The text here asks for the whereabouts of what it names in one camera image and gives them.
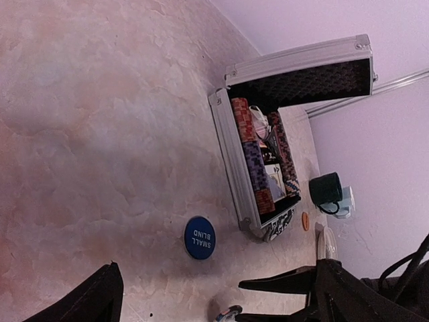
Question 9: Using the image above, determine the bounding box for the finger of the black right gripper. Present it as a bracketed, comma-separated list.
[235, 309, 319, 322]
[238, 266, 316, 294]

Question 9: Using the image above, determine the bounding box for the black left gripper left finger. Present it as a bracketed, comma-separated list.
[27, 262, 124, 322]

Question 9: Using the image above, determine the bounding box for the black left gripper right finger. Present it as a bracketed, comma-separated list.
[315, 260, 427, 321]

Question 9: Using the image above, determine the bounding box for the blue playing card deck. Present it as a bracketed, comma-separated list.
[265, 164, 286, 203]

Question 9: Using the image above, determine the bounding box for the blue round button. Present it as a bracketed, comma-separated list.
[184, 216, 216, 260]

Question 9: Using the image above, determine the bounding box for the aluminium poker chip case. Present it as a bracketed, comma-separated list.
[208, 34, 377, 242]

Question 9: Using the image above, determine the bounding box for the black triangular button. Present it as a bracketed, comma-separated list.
[259, 138, 281, 165]

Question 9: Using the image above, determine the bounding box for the red playing card deck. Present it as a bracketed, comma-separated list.
[249, 105, 271, 140]

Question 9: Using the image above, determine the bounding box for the red poker chip stack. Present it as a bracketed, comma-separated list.
[255, 189, 275, 215]

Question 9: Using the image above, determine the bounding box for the grey striped plate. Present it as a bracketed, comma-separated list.
[315, 223, 339, 260]

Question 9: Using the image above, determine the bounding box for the orange round button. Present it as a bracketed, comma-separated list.
[302, 212, 310, 231]

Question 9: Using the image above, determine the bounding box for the light blue mug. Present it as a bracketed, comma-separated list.
[335, 186, 355, 219]

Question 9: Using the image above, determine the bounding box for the dark green mug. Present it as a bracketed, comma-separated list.
[308, 172, 343, 215]

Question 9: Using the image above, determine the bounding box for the dark red chip row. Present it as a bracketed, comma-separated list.
[268, 111, 298, 180]

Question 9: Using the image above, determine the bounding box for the purple chip row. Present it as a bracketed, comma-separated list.
[242, 141, 269, 191]

